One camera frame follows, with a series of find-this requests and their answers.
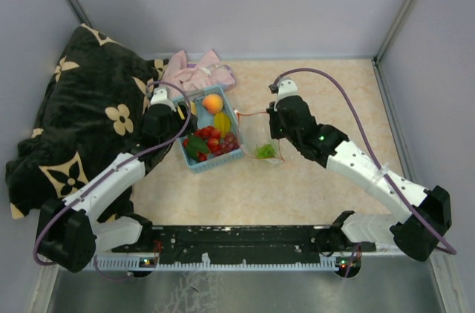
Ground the green grape bunch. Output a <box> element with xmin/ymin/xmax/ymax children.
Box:
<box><xmin>255</xmin><ymin>143</ymin><xmax>277</xmax><ymax>159</ymax></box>

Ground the clear zip top bag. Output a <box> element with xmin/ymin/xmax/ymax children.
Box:
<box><xmin>235</xmin><ymin>110</ymin><xmax>284</xmax><ymax>165</ymax></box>

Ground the red strawberry bunch with leaves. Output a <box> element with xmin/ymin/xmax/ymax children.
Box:
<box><xmin>182</xmin><ymin>126</ymin><xmax>222</xmax><ymax>162</ymax></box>

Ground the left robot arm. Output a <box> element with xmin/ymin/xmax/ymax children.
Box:
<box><xmin>33</xmin><ymin>101</ymin><xmax>197</xmax><ymax>273</ymax></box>

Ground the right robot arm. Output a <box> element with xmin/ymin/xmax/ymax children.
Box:
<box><xmin>266</xmin><ymin>96</ymin><xmax>452</xmax><ymax>261</ymax></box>

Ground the yellow pear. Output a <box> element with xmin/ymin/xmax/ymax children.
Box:
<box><xmin>189</xmin><ymin>101</ymin><xmax>197</xmax><ymax>116</ymax></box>

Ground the light blue plastic basket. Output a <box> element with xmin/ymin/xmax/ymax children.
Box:
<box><xmin>179</xmin><ymin>85</ymin><xmax>244</xmax><ymax>174</ymax></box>

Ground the orange peach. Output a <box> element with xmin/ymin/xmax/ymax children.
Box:
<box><xmin>202</xmin><ymin>93</ymin><xmax>223</xmax><ymax>115</ymax></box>

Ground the yellow starfruit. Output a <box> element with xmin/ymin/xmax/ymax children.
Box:
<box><xmin>214</xmin><ymin>111</ymin><xmax>232</xmax><ymax>137</ymax></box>

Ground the purple grape bunch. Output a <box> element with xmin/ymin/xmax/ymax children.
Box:
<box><xmin>209</xmin><ymin>132</ymin><xmax>240</xmax><ymax>157</ymax></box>

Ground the pink cloth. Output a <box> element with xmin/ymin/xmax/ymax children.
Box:
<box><xmin>151</xmin><ymin>50</ymin><xmax>237</xmax><ymax>93</ymax></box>

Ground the black floral plush blanket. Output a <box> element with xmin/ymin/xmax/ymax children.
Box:
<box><xmin>5</xmin><ymin>24</ymin><xmax>168</xmax><ymax>220</ymax></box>

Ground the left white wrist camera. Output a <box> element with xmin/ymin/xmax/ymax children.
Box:
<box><xmin>147</xmin><ymin>86</ymin><xmax>176</xmax><ymax>111</ymax></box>

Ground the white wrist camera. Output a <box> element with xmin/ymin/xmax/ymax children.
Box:
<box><xmin>269</xmin><ymin>79</ymin><xmax>298</xmax><ymax>99</ymax></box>
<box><xmin>147</xmin><ymin>86</ymin><xmax>176</xmax><ymax>111</ymax></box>

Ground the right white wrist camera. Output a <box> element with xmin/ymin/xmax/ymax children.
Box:
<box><xmin>269</xmin><ymin>79</ymin><xmax>298</xmax><ymax>99</ymax></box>

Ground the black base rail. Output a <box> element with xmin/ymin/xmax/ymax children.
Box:
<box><xmin>112</xmin><ymin>225</ymin><xmax>353</xmax><ymax>265</ymax></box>

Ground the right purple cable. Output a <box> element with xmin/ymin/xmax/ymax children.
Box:
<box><xmin>274</xmin><ymin>67</ymin><xmax>457</xmax><ymax>279</ymax></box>

